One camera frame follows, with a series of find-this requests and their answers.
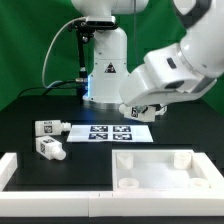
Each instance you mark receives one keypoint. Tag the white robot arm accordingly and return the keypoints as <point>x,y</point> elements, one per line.
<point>202,47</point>

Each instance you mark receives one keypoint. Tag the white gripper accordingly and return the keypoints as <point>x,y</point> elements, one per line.
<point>139,89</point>

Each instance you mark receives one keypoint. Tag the white U-shaped fence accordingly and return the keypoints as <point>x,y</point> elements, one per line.
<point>190,202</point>

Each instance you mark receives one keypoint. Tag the paper sheet with tags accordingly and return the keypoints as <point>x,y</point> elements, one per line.
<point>110,133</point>

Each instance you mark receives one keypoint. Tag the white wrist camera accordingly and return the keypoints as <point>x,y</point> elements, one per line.
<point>170,71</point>

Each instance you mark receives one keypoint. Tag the black camera stand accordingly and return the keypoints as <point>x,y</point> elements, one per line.
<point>85,28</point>

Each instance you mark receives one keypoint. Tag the white square tabletop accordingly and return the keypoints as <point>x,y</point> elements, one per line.
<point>158,170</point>

